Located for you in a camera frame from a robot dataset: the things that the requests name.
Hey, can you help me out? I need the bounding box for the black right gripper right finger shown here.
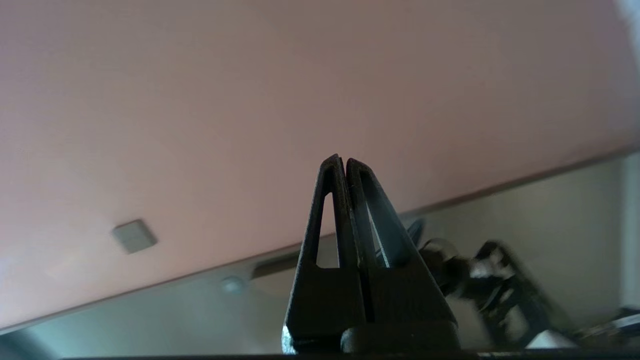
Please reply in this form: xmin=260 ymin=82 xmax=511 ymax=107
xmin=346 ymin=158 xmax=460 ymax=331

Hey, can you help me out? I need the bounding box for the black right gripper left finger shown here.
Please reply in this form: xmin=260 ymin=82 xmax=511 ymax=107
xmin=282 ymin=154 xmax=368 ymax=353

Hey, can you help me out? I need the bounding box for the grey square wall plate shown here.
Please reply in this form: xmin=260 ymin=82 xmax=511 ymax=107
xmin=111 ymin=219 xmax=158 ymax=255

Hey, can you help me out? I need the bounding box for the small round grey knob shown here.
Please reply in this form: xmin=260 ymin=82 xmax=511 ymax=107
xmin=220 ymin=275 xmax=248 ymax=296

